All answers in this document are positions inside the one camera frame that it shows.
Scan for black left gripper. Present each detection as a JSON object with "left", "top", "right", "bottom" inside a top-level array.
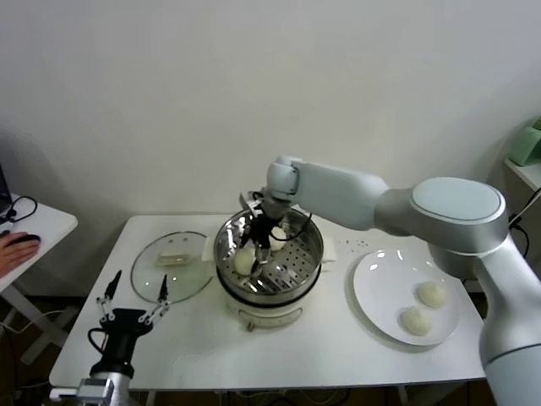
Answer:
[{"left": 89, "top": 269, "right": 171, "bottom": 377}]

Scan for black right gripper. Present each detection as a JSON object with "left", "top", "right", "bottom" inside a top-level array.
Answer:
[{"left": 238, "top": 213, "right": 282, "bottom": 276}]

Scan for white steamed baozi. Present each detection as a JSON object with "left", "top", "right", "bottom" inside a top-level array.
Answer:
[
  {"left": 399, "top": 306, "right": 434, "bottom": 337},
  {"left": 268, "top": 226, "right": 288, "bottom": 253},
  {"left": 416, "top": 281, "right": 448, "bottom": 309},
  {"left": 233, "top": 247, "right": 259, "bottom": 276}
]

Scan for stainless steel steamer basket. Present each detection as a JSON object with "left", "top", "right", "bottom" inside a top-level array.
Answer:
[{"left": 212, "top": 205, "right": 325, "bottom": 297}]

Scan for person's bare hand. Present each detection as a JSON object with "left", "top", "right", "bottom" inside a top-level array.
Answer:
[{"left": 0, "top": 232, "right": 42, "bottom": 280}]

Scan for glass pot lid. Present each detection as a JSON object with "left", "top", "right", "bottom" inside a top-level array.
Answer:
[{"left": 129, "top": 231, "right": 214, "bottom": 306}]

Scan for white side desk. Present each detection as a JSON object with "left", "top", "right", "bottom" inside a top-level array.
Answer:
[{"left": 0, "top": 194, "right": 79, "bottom": 367}]

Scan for white round plate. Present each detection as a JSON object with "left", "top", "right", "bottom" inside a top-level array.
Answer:
[{"left": 345, "top": 249, "right": 461, "bottom": 348}]

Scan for dark laptop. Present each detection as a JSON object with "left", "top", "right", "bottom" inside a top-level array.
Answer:
[{"left": 0, "top": 162, "right": 13, "bottom": 215}]

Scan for white shelf table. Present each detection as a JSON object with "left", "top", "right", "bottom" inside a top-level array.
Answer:
[{"left": 502, "top": 156, "right": 541, "bottom": 191}]

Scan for pale green appliance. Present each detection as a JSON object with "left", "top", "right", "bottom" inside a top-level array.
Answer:
[{"left": 506, "top": 116, "right": 541, "bottom": 167}]

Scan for left gripper wire bundle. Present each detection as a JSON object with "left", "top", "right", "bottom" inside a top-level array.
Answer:
[{"left": 87, "top": 326, "right": 107, "bottom": 353}]

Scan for black looped desk cable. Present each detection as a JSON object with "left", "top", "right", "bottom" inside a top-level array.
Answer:
[{"left": 0, "top": 196, "right": 39, "bottom": 228}]

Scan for black power cable with adapter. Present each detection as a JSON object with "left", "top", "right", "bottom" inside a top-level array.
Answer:
[{"left": 508, "top": 198, "right": 541, "bottom": 260}]

